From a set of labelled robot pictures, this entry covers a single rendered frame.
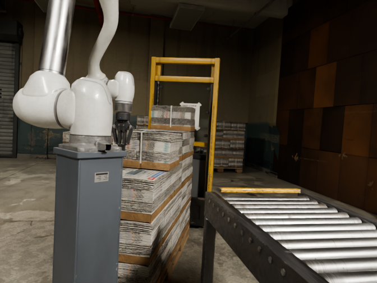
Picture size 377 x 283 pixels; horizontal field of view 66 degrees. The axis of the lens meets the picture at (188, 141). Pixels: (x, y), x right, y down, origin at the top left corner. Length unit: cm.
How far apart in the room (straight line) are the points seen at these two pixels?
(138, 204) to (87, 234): 46
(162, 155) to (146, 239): 50
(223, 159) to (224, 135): 59
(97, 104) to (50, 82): 21
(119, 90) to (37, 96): 44
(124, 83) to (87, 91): 43
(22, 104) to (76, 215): 47
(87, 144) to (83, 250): 39
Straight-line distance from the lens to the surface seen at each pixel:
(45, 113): 122
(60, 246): 129
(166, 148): 178
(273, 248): 86
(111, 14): 145
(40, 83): 126
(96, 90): 115
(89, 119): 113
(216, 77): 319
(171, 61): 331
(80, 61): 881
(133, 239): 164
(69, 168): 116
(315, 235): 105
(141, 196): 156
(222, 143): 726
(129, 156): 185
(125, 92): 153
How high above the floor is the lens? 111
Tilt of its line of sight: 3 degrees down
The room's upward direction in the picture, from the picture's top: 3 degrees clockwise
